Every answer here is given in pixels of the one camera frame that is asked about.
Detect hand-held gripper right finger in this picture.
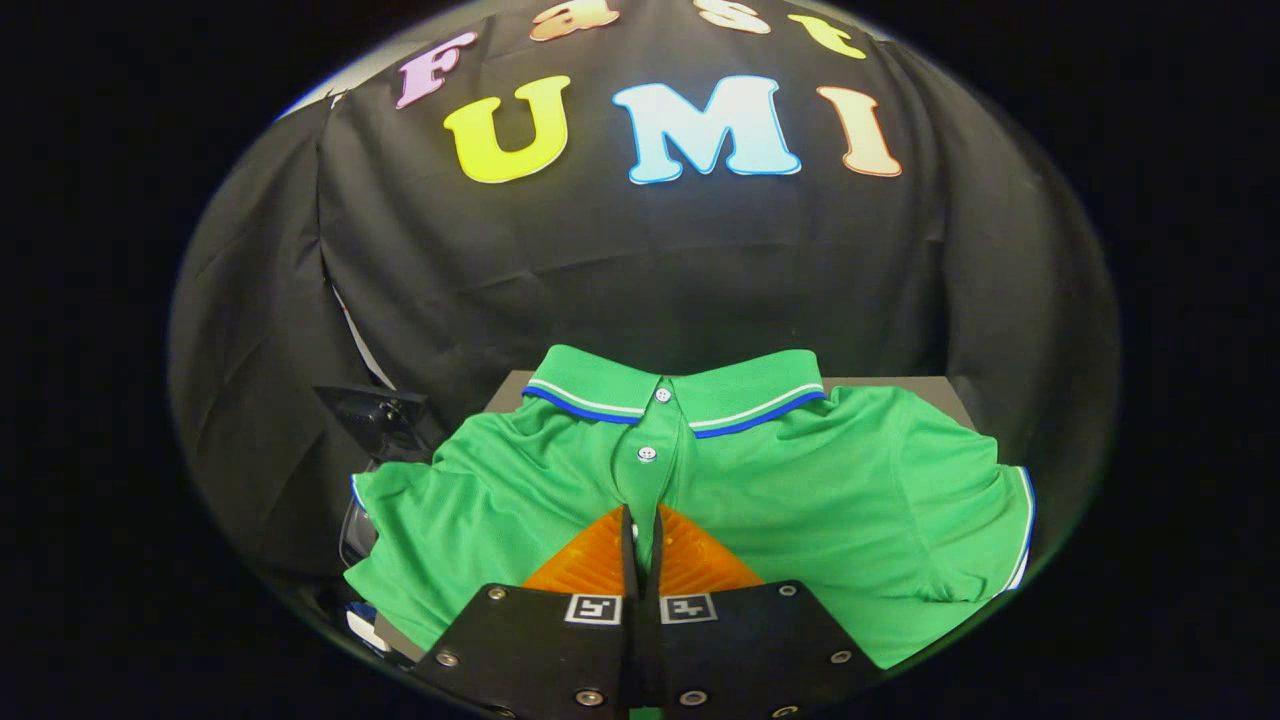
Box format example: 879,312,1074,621
640,505,887,717

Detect tinted washing machine lid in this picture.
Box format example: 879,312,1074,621
315,385,443,571

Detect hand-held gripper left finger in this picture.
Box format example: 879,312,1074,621
412,505,642,717

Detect grey beige cabinet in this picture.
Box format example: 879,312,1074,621
485,370,977,433

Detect green polo shirt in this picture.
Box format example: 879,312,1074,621
343,345,1036,669

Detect black backdrop cloth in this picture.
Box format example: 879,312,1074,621
168,0,1121,601

